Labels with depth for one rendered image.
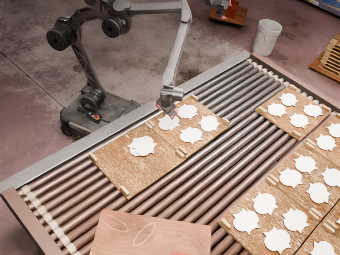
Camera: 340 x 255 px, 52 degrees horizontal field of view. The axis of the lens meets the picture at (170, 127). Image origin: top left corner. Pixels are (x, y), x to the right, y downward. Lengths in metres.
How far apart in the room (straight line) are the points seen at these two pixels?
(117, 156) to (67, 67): 2.26
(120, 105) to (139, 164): 1.38
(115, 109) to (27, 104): 0.94
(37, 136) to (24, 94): 0.60
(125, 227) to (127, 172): 0.38
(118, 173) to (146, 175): 0.15
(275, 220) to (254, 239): 0.17
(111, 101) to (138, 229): 1.87
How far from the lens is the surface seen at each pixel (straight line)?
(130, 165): 1.91
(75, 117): 3.13
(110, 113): 3.13
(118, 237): 1.58
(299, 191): 2.06
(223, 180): 1.96
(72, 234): 1.73
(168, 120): 2.14
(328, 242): 1.95
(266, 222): 1.87
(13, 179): 1.95
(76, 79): 3.90
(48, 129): 3.39
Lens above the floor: 2.46
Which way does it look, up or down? 46 degrees down
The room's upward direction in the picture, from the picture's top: 10 degrees clockwise
